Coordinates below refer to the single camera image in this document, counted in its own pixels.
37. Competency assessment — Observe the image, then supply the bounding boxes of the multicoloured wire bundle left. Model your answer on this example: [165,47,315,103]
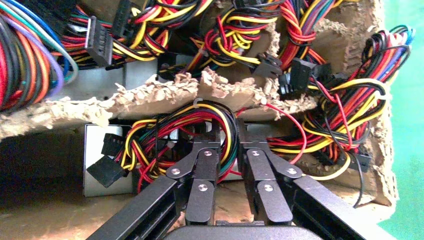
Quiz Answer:
[0,0,80,112]

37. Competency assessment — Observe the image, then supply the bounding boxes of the colourful wire bundles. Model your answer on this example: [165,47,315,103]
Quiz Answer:
[266,24,417,210]

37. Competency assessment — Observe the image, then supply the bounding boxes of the multicoloured wire bundle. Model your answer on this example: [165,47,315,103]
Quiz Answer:
[49,0,216,102]
[0,0,80,112]

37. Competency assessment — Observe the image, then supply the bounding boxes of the power supplies with coloured wires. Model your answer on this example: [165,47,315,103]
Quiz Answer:
[0,13,369,142]

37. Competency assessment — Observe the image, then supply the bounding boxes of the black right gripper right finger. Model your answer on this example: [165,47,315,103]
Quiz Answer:
[236,119,304,226]

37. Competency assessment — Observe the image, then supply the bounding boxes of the torn brown cardboard box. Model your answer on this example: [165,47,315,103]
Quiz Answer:
[0,0,402,240]

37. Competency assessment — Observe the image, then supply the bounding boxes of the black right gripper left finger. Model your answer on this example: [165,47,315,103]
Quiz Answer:
[165,122,221,226]

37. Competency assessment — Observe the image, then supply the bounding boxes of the multicoloured wire bundle top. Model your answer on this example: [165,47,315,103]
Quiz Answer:
[49,0,216,102]

